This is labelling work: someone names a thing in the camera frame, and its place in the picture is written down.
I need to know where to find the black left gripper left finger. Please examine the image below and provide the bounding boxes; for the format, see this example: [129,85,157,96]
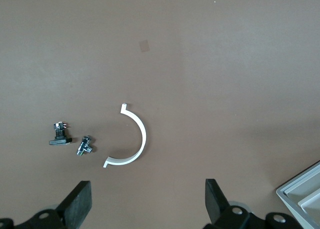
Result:
[0,180,93,229]

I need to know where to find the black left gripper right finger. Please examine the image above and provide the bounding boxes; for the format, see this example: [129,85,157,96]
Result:
[203,178,305,229]

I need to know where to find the small metal valve fitting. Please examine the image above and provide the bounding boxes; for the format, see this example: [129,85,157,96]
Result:
[76,135,97,157]

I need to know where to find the translucent tape patch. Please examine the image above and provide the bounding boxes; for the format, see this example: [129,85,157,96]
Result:
[138,39,151,53]

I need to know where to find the black push switch part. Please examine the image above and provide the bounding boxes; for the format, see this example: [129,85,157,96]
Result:
[48,121,73,147]

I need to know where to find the white half ring clamp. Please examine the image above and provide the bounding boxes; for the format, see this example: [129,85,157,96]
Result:
[102,103,147,169]

